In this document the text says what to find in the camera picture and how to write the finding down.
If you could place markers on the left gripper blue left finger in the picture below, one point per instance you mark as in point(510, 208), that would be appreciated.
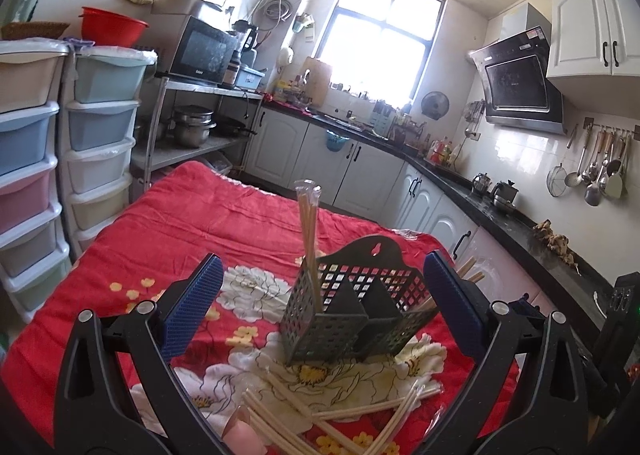
point(184, 304)

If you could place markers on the pastel drawer tower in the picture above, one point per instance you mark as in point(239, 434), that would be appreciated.
point(99, 99)
point(35, 256)

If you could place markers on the black countertop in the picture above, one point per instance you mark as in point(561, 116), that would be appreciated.
point(571, 290)

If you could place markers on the steel kettle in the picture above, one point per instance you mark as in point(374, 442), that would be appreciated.
point(481, 184)

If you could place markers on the black microwave oven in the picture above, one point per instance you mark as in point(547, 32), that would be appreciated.
point(190, 39)

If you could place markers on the dark green utensil basket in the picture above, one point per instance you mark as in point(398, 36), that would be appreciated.
point(362, 301)

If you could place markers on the black range hood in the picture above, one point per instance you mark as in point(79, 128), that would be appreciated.
point(513, 72)

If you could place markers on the loose chopsticks pair front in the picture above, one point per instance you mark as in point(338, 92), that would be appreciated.
point(274, 429)

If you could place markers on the red floral tablecloth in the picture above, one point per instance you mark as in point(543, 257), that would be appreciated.
point(162, 238)

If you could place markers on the pastel drawer tower left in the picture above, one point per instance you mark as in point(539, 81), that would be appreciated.
point(35, 256)

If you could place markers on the wooden cutting board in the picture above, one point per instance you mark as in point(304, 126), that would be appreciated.
point(316, 76)

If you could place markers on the hanging strainer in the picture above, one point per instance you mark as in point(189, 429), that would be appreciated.
point(555, 180)

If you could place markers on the metal shelf rack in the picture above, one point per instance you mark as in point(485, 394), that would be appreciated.
point(146, 163)

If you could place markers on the pastel drawer tower right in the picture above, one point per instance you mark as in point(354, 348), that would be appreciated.
point(99, 99)

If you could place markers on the blue hanging bin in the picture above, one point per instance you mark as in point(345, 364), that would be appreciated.
point(334, 142)

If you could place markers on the white upper cabinet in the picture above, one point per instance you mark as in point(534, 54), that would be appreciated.
point(594, 38)

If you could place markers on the window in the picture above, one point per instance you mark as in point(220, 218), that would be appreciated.
point(380, 48)

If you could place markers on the black blender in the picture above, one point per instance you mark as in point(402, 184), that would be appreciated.
point(248, 36)

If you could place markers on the stainless steel pot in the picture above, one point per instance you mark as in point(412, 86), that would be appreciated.
point(192, 125)

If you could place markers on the hanging ladle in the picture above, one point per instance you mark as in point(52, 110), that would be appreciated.
point(573, 179)

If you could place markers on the white lower cabinets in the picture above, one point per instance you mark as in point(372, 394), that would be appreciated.
point(362, 180)

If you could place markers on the left hand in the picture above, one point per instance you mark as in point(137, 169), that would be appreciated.
point(242, 439)

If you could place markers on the dark kettle pot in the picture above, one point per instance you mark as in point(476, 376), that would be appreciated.
point(503, 195)

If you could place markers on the chopsticks pair lower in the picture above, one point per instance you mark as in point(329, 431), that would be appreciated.
point(375, 407)

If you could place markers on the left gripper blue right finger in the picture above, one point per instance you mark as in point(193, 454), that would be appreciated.
point(462, 305)

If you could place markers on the red plastic basin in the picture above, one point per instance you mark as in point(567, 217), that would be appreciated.
point(106, 28)

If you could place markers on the blue storage box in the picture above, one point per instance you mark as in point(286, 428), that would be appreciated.
point(248, 79)

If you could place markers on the small wall fan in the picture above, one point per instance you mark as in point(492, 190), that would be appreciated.
point(435, 105)

